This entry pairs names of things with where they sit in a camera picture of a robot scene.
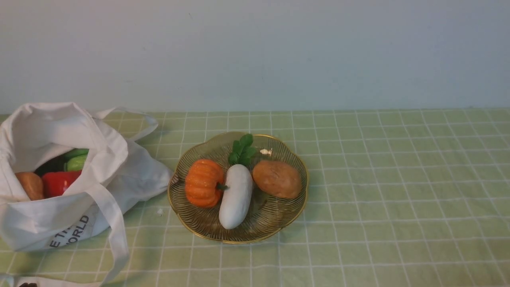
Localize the red toy bell pepper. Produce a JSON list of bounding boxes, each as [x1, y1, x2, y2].
[[42, 170, 82, 199]]

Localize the white cloth tote bag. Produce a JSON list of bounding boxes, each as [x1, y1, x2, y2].
[[1, 103, 173, 287]]

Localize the brown toy potato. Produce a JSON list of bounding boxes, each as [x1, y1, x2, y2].
[[253, 160, 302, 199]]

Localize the white toy radish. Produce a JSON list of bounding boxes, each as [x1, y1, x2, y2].
[[219, 133, 257, 230]]

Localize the orange toy pumpkin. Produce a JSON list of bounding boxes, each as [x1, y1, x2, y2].
[[184, 159, 228, 208]]

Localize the green toy vegetable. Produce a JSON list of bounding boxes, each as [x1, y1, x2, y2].
[[62, 149, 89, 171]]

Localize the dark purple toy eggplant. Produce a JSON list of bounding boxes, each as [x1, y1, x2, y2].
[[33, 155, 69, 177]]

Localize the gold wire basket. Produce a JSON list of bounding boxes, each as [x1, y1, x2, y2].
[[167, 132, 309, 244]]

